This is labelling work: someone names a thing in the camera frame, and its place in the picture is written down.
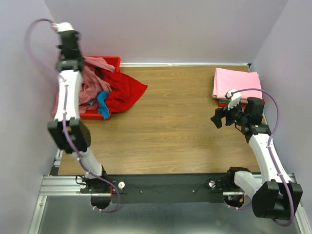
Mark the dusty pink t shirt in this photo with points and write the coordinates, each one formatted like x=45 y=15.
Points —
x=78 y=84

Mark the red t shirt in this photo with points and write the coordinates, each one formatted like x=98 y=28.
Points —
x=125 y=90

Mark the blue t shirt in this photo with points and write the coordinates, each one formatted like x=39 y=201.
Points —
x=97 y=108

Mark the folded red shirt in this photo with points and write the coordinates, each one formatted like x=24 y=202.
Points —
x=221 y=104

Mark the red plastic bin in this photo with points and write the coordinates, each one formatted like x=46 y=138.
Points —
x=91 y=83

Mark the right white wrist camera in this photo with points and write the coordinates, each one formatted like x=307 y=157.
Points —
x=234 y=97

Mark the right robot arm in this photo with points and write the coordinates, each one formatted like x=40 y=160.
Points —
x=275 y=197

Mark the aluminium frame rail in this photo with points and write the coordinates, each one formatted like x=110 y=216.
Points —
x=52 y=185

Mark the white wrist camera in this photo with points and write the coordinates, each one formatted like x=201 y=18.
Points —
x=62 y=27
x=234 y=97

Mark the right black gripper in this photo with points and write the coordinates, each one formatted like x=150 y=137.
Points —
x=228 y=117

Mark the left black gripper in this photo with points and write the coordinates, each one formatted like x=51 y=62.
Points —
x=69 y=65

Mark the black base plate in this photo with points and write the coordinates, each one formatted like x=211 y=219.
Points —
x=163 y=188

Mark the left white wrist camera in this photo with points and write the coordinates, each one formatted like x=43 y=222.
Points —
x=62 y=27

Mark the folded light pink shirt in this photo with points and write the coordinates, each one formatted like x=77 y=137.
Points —
x=225 y=80

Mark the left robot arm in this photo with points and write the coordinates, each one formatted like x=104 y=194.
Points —
x=67 y=130

